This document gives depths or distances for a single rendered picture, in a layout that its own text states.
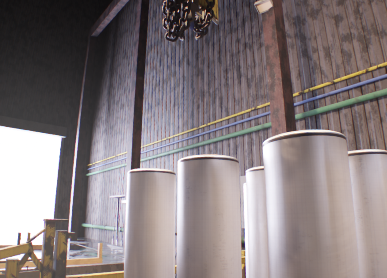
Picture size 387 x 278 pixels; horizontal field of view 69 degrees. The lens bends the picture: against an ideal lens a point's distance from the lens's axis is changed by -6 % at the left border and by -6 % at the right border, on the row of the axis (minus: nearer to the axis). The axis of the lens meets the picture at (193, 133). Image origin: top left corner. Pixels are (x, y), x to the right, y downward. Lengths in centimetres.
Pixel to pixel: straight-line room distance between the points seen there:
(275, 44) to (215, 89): 327
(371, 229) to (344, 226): 23
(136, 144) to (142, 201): 881
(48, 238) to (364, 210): 157
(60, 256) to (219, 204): 132
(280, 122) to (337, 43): 227
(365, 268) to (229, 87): 778
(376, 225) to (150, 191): 63
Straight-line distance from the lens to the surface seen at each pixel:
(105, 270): 664
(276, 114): 551
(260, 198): 94
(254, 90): 772
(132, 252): 99
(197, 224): 73
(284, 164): 56
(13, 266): 186
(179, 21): 143
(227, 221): 74
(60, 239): 189
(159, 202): 97
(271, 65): 590
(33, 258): 189
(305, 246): 55
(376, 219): 80
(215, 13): 172
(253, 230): 96
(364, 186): 80
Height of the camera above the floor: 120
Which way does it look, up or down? 15 degrees up
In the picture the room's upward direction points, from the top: straight up
